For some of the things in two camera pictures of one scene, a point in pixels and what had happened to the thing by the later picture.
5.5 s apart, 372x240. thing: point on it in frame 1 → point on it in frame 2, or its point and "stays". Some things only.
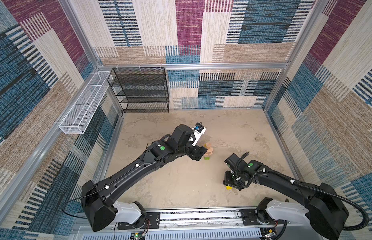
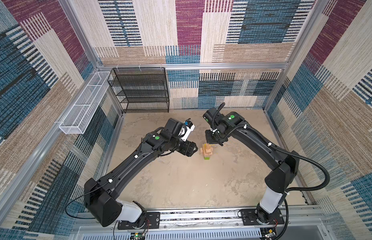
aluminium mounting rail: x=202 y=224 stays
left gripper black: x=197 y=152 → x=188 y=148
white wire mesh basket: x=77 y=120 stays
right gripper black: x=227 y=181 → x=210 y=140
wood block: x=208 y=153 stays
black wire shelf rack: x=141 y=90 stays
